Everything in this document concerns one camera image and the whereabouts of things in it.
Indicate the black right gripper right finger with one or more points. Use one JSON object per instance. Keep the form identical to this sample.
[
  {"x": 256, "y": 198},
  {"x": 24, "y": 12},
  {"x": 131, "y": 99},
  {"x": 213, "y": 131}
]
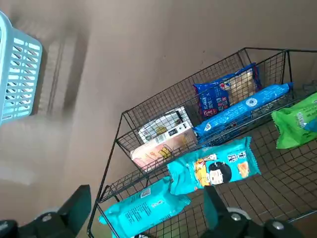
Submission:
[{"x": 235, "y": 228}]

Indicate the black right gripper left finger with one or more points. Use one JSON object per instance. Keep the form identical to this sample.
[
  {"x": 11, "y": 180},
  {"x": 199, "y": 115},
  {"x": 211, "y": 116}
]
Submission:
[{"x": 62, "y": 223}]

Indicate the teal cartoon chips bag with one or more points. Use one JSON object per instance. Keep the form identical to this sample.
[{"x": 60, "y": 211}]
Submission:
[{"x": 213, "y": 168}]

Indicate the green snack bag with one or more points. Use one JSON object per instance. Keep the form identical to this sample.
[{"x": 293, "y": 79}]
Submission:
[{"x": 294, "y": 124}]

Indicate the dark blue snack bag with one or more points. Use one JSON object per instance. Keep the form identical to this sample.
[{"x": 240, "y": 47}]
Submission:
[{"x": 213, "y": 96}]

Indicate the light blue plastic basket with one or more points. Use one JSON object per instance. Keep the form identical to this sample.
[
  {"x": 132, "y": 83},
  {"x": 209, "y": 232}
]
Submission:
[{"x": 24, "y": 39}]

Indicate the teal snack pack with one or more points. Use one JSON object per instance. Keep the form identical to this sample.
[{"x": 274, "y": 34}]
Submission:
[{"x": 143, "y": 210}]

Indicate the pink white snack box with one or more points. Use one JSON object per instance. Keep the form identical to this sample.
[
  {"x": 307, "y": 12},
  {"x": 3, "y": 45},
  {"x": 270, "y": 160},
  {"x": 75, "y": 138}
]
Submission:
[{"x": 153, "y": 153}]

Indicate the blue long biscuit pack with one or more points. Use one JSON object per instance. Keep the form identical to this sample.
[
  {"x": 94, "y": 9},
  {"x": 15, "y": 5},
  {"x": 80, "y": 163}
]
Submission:
[{"x": 242, "y": 109}]

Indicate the white yellow snack packet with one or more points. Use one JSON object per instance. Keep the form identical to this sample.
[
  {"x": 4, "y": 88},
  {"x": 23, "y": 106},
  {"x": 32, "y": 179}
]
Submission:
[{"x": 161, "y": 127}]

